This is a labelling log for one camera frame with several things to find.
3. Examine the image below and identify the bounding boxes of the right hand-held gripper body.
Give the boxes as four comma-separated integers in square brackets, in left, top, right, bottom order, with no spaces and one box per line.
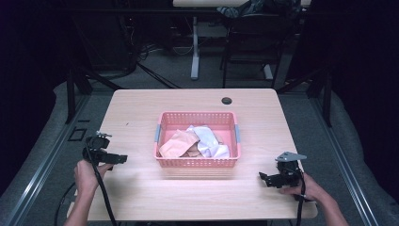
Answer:
[275,151,308,189]

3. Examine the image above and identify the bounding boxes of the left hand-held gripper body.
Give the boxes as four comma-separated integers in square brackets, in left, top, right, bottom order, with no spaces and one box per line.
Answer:
[82,130,118,166]

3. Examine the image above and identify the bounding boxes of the person's right hand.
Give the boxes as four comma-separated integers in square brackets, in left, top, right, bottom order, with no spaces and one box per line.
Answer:
[279,171,327,203]

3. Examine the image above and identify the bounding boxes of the person's left hand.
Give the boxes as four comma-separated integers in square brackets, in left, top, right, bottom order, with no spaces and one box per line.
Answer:
[73,159,114,198]

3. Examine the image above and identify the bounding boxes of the tan paper packet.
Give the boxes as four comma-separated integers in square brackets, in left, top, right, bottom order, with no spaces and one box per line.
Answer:
[158,129,200,159]

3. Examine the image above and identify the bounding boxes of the black metal stand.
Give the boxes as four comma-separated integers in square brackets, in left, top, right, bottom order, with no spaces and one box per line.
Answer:
[276,60,334,128]
[64,60,124,125]

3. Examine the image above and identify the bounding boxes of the crumpled white cloth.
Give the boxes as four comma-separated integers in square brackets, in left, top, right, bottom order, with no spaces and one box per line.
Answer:
[186,125,231,159]

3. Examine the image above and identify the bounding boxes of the brown paper scrap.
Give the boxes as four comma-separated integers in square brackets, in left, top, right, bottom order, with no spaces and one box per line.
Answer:
[181,142,205,158]

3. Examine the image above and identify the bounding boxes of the pink plastic basket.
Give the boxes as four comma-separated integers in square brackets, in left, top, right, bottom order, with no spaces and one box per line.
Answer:
[152,111,242,169]

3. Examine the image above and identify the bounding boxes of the short white desk foot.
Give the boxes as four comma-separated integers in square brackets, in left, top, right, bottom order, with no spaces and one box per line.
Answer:
[263,63,275,81]

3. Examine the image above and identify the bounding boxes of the white desk leg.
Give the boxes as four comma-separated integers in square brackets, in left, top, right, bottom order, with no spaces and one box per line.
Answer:
[190,15,201,81]

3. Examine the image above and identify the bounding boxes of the black chair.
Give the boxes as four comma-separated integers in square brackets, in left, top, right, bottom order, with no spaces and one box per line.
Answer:
[218,12,285,89]

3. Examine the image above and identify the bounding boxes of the dark cloth on chair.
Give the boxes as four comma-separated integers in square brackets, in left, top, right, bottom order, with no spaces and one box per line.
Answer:
[215,0,303,19]

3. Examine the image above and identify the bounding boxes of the black square floor frame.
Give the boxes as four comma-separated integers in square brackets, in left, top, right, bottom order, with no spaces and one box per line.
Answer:
[67,126,88,142]

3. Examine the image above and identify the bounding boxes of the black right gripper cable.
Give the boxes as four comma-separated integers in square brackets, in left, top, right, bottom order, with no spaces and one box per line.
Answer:
[295,169,308,226]

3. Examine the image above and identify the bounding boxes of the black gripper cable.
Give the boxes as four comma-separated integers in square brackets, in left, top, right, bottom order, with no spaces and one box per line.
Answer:
[295,169,308,226]
[85,144,118,226]

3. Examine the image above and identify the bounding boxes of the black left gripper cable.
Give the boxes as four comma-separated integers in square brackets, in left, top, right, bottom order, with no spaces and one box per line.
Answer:
[85,144,118,226]

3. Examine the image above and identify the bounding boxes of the aluminium floor rail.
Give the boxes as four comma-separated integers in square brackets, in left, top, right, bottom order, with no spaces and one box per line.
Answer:
[0,93,92,226]
[308,93,381,226]

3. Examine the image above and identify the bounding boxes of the black looped cable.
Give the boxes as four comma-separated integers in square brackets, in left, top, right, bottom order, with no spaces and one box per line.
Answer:
[54,181,77,226]

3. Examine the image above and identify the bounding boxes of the black floor cable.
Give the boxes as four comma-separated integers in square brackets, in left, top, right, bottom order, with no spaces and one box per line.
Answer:
[135,61,183,89]

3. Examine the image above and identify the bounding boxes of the white floor cables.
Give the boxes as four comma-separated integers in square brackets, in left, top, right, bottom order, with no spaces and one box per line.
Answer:
[136,42,196,61]

